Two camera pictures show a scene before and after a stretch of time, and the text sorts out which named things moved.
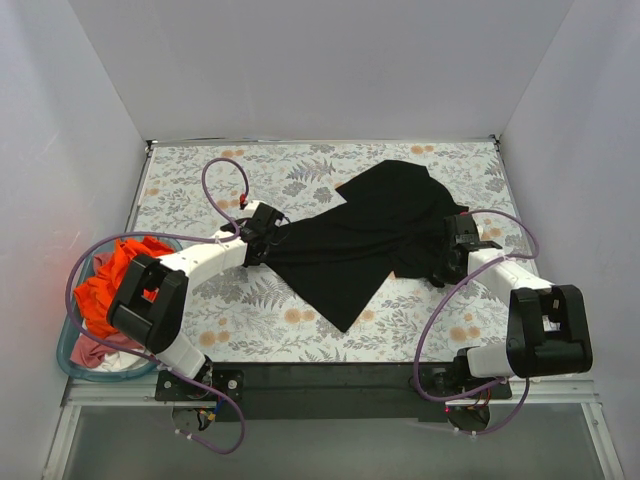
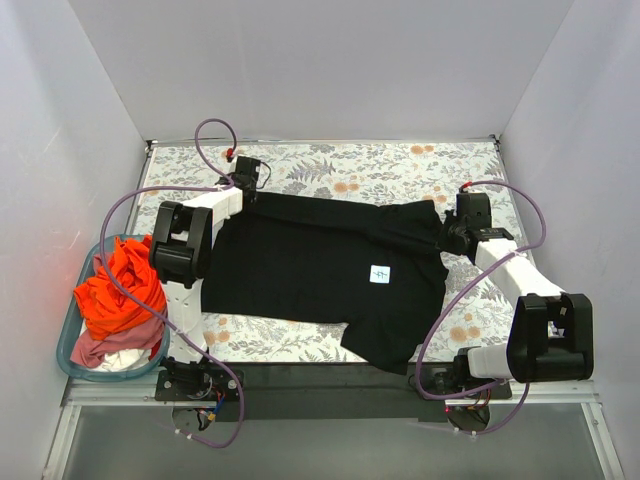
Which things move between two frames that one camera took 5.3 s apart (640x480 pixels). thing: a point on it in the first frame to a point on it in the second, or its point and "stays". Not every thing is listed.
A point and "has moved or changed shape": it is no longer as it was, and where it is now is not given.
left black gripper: (265, 242) to (251, 192)
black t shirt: (340, 257) has moved or changed shape
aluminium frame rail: (78, 395) stays
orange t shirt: (95, 296) stays
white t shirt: (123, 360) stays
